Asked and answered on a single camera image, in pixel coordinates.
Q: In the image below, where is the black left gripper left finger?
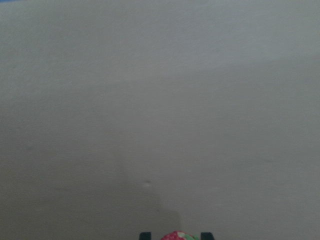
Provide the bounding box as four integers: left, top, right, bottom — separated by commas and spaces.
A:
139, 232, 152, 240

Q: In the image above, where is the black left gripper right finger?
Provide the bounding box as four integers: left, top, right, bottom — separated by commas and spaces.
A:
200, 232, 215, 240

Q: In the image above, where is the red toy strawberry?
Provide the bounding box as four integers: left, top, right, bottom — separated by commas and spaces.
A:
161, 231, 200, 240

